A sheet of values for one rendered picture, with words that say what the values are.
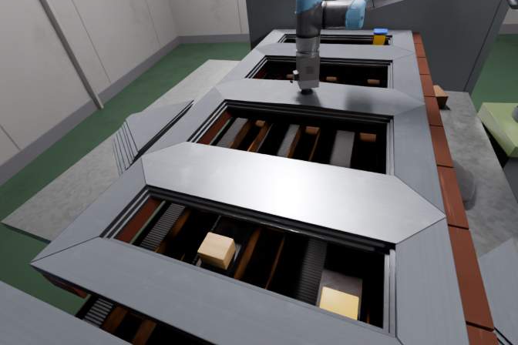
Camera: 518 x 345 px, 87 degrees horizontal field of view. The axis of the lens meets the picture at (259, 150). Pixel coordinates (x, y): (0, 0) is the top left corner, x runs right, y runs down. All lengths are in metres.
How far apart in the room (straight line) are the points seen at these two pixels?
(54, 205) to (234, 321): 0.66
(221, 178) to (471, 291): 0.51
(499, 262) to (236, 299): 0.56
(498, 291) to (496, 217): 0.25
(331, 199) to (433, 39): 1.32
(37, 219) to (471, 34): 1.92
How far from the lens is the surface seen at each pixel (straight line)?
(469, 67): 1.87
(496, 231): 0.91
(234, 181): 0.66
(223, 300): 0.51
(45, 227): 0.93
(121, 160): 1.00
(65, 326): 0.59
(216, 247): 0.59
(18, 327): 0.64
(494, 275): 0.77
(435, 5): 1.74
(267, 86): 1.06
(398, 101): 0.99
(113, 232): 0.69
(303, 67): 0.91
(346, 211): 0.60
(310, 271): 0.85
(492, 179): 1.05
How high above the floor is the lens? 1.30
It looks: 39 degrees down
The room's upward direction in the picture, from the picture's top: 7 degrees counter-clockwise
